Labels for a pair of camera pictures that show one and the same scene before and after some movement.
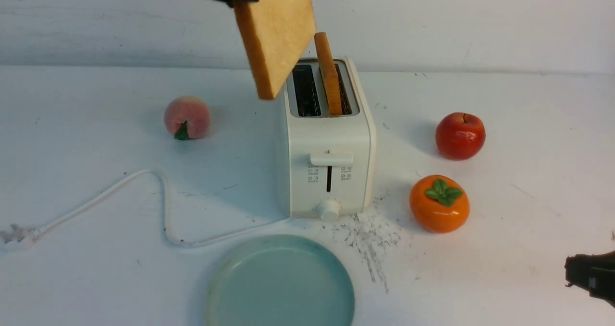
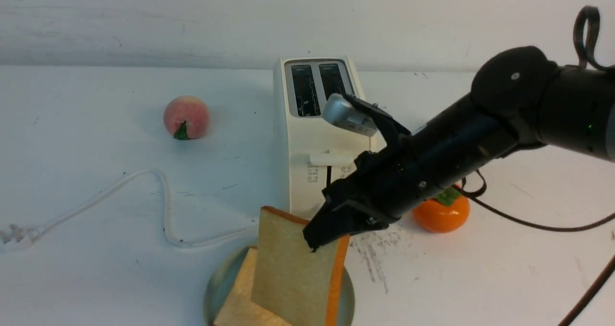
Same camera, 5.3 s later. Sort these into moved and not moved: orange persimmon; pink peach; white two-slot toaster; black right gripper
Moved: black right gripper
Not moved: pink peach; orange persimmon; white two-slot toaster
